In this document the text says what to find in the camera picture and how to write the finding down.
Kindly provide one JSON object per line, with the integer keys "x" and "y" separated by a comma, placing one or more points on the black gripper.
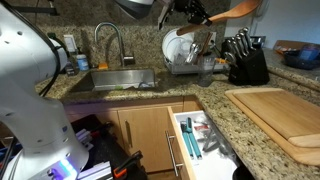
{"x": 188, "y": 8}

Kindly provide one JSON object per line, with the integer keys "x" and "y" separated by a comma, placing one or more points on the long wooden spoon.
{"x": 240, "y": 11}

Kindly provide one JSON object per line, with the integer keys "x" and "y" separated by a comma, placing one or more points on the wooden kitchen drawer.
{"x": 213, "y": 166}

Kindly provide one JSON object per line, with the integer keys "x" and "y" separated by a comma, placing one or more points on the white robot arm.
{"x": 26, "y": 100}

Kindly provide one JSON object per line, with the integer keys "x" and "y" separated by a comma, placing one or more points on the clear drinking glass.
{"x": 206, "y": 73}

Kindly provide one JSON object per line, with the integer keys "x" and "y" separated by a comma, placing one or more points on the steel cutlery bundle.
{"x": 192, "y": 51}

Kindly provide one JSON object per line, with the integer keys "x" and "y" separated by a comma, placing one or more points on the clear dish drying rack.
{"x": 176, "y": 69}

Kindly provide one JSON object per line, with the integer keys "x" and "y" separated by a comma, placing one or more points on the black small appliance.
{"x": 257, "y": 41}

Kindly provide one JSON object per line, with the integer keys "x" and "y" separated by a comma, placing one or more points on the black knife block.
{"x": 250, "y": 70}

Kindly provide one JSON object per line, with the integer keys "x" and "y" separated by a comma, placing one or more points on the steel gooseneck kitchen faucet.
{"x": 120, "y": 43}

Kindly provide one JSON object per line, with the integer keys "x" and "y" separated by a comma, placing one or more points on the brown cardboard box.
{"x": 283, "y": 45}

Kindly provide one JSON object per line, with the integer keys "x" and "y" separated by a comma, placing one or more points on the dark blue bowl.
{"x": 293, "y": 61}

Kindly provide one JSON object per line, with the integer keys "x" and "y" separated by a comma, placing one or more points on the stainless steel sink basin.
{"x": 113, "y": 80}

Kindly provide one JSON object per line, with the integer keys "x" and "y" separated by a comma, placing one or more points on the green sponge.
{"x": 118, "y": 87}

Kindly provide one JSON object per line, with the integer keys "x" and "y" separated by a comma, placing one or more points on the orange sponge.
{"x": 103, "y": 66}

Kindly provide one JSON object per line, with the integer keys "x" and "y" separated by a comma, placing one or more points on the red white small packet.
{"x": 201, "y": 127}

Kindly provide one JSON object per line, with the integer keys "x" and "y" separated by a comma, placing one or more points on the blue plastic cup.
{"x": 308, "y": 51}

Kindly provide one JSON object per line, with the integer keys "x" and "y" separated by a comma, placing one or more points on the clear plastic bag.
{"x": 213, "y": 140}

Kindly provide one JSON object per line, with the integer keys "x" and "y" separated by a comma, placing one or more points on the smaller wooden cutting board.
{"x": 283, "y": 113}

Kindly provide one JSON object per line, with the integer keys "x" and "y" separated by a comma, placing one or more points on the blue lidded jar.
{"x": 82, "y": 63}

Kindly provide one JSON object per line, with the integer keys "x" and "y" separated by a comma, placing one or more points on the large wooden cutting board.
{"x": 266, "y": 133}

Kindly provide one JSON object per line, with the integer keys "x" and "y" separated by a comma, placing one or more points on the wooden cabinet door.
{"x": 146, "y": 140}

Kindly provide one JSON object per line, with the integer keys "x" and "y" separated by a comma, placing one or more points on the dark green bottle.
{"x": 51, "y": 35}

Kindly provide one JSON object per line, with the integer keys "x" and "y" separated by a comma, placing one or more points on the black orange bar clamp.
{"x": 100, "y": 130}
{"x": 126, "y": 165}

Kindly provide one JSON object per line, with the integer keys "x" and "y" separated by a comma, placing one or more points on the black robot cart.
{"x": 103, "y": 150}

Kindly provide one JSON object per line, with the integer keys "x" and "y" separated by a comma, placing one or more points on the white wall outlet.
{"x": 213, "y": 36}
{"x": 70, "y": 43}

